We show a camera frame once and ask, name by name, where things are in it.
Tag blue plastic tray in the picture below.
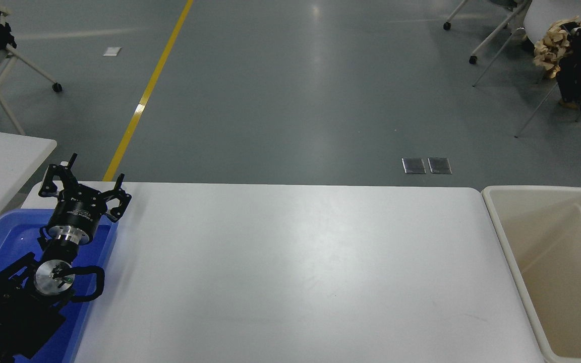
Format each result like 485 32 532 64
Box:
0 209 119 363

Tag wheeled chair white legs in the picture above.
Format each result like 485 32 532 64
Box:
443 0 543 65

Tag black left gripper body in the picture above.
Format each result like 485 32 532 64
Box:
46 197 106 235

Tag white shell chair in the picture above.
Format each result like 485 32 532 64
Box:
474 0 581 138

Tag large pale plastic bin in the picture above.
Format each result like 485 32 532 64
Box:
481 186 581 363

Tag tan paper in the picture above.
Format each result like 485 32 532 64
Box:
534 17 581 79

